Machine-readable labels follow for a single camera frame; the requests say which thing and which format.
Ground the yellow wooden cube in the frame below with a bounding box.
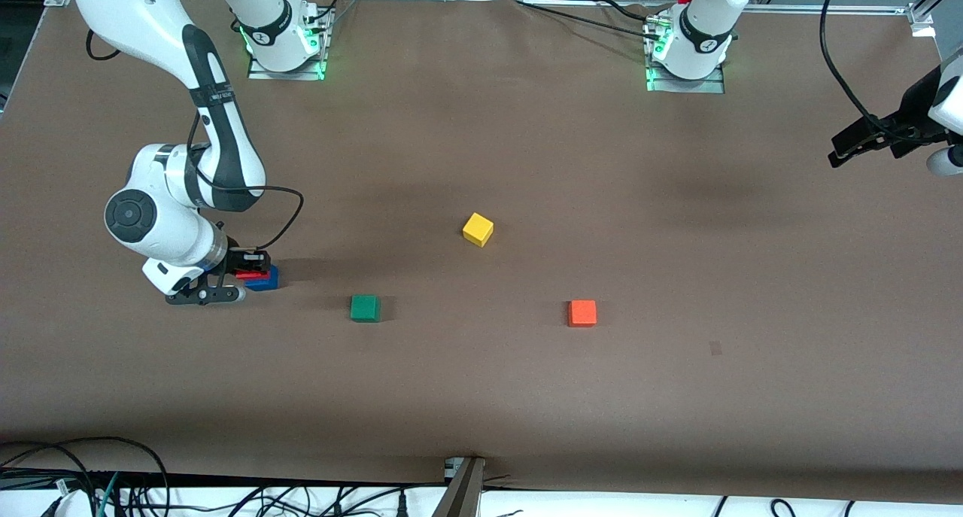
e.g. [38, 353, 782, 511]
[462, 212, 495, 248]

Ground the brown paper table cover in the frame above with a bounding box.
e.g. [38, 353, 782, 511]
[0, 0, 963, 503]

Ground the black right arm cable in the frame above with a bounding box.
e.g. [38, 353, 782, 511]
[85, 28, 304, 251]

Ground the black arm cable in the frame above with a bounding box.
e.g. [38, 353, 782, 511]
[85, 28, 304, 251]
[820, 0, 934, 130]

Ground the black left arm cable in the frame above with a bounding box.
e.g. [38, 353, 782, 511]
[820, 0, 934, 130]

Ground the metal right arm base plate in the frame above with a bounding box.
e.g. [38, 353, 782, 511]
[247, 5, 333, 81]

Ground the black looped cable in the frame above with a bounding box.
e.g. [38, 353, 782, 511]
[0, 436, 170, 517]

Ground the teal cable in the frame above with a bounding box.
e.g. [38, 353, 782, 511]
[94, 472, 121, 517]

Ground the black cable across table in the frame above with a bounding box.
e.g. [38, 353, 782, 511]
[514, 0, 663, 42]

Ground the aluminium camera mount post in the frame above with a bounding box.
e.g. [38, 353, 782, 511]
[433, 457, 486, 517]

